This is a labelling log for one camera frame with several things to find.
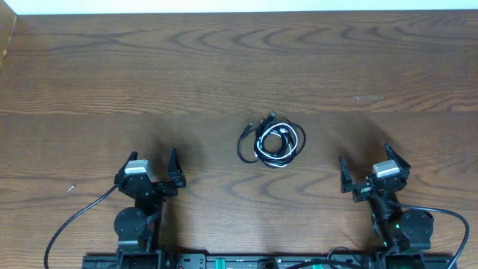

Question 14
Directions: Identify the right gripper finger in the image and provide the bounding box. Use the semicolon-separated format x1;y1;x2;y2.
339;156;353;194
384;143;410;170

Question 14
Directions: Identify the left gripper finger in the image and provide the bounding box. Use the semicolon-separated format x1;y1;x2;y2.
167;147;186;188
118;151;138;175

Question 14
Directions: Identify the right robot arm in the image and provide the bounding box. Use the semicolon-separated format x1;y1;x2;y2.
339;143;434;268

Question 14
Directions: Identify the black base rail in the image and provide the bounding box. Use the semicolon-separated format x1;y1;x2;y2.
81;253;452;269

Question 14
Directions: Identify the cardboard panel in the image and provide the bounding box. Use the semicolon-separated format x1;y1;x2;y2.
0;0;17;67

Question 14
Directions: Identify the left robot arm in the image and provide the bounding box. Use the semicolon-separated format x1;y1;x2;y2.
114;148;186;268

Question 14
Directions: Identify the white usb cable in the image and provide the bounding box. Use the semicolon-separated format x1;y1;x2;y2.
254;123;299;161

